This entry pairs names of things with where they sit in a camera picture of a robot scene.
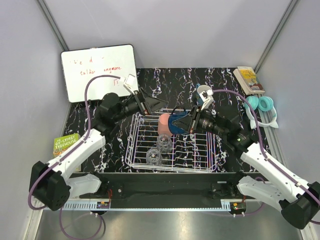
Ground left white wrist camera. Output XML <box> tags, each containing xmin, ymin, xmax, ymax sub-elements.
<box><xmin>120</xmin><ymin>74</ymin><xmax>139</xmax><ymax>95</ymax></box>

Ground white wire dish rack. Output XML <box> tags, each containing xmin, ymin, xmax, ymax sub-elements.
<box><xmin>125</xmin><ymin>108</ymin><xmax>217</xmax><ymax>173</ymax></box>

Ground light blue mug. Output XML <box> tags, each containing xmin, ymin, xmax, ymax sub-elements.
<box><xmin>196</xmin><ymin>83</ymin><xmax>214</xmax><ymax>106</ymax></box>

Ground purple cable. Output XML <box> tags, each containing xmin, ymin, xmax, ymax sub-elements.
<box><xmin>27</xmin><ymin>74</ymin><xmax>126</xmax><ymax>240</ymax></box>
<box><xmin>204</xmin><ymin>89</ymin><xmax>320</xmax><ymax>225</ymax></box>

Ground clear glass cup rear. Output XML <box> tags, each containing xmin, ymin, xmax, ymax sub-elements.
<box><xmin>156</xmin><ymin>134</ymin><xmax>173</xmax><ymax>154</ymax></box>

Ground white slotted cable duct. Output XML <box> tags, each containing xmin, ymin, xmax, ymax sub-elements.
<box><xmin>63</xmin><ymin>200</ymin><xmax>110</xmax><ymax>211</ymax></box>

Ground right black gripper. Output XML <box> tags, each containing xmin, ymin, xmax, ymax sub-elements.
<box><xmin>172</xmin><ymin>105</ymin><xmax>228</xmax><ymax>138</ymax></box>

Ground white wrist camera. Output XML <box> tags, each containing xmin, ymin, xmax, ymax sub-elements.
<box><xmin>199</xmin><ymin>89</ymin><xmax>214</xmax><ymax>110</ymax></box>
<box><xmin>120</xmin><ymin>74</ymin><xmax>139</xmax><ymax>95</ymax></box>

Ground green treehouse book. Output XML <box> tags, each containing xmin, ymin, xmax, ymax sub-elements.
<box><xmin>53</xmin><ymin>133</ymin><xmax>80</xmax><ymax>158</ymax></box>

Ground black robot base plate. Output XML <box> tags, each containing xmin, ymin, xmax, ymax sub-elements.
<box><xmin>79</xmin><ymin>172</ymin><xmax>246</xmax><ymax>211</ymax></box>

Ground white whiteboard with red writing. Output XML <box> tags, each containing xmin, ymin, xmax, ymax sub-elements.
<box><xmin>60</xmin><ymin>44</ymin><xmax>137</xmax><ymax>103</ymax></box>

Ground yellow cover book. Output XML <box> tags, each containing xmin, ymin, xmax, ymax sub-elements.
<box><xmin>233</xmin><ymin>66</ymin><xmax>265</xmax><ymax>95</ymax></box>

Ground dark blue mug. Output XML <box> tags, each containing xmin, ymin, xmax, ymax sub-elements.
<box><xmin>168</xmin><ymin>106</ymin><xmax>190</xmax><ymax>135</ymax></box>

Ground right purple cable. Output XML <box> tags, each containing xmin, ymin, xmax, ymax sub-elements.
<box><xmin>204</xmin><ymin>89</ymin><xmax>320</xmax><ymax>225</ymax></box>

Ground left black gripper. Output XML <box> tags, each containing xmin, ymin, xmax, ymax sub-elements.
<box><xmin>113</xmin><ymin>87</ymin><xmax>169</xmax><ymax>123</ymax></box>

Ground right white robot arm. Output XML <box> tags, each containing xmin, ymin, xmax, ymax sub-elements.
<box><xmin>168</xmin><ymin>106</ymin><xmax>320</xmax><ymax>230</ymax></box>

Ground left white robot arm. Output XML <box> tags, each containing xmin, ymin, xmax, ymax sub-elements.
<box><xmin>27</xmin><ymin>88</ymin><xmax>168</xmax><ymax>211</ymax></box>

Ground pink plastic cup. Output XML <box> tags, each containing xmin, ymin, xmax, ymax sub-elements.
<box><xmin>157</xmin><ymin>113</ymin><xmax>173</xmax><ymax>137</ymax></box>

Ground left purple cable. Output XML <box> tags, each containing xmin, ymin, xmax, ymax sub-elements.
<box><xmin>27</xmin><ymin>74</ymin><xmax>126</xmax><ymax>240</ymax></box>

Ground clear glass cup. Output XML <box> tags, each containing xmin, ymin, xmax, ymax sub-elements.
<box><xmin>146</xmin><ymin>148</ymin><xmax>163</xmax><ymax>166</ymax></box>
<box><xmin>156</xmin><ymin>134</ymin><xmax>173</xmax><ymax>154</ymax></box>

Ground teal cat ear headphones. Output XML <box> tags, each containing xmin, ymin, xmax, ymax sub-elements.
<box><xmin>244</xmin><ymin>95</ymin><xmax>279</xmax><ymax>130</ymax></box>

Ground clear glass cup front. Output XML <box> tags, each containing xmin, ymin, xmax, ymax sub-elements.
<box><xmin>146</xmin><ymin>148</ymin><xmax>163</xmax><ymax>166</ymax></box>

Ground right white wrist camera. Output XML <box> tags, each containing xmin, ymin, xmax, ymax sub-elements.
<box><xmin>199</xmin><ymin>89</ymin><xmax>214</xmax><ymax>110</ymax></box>

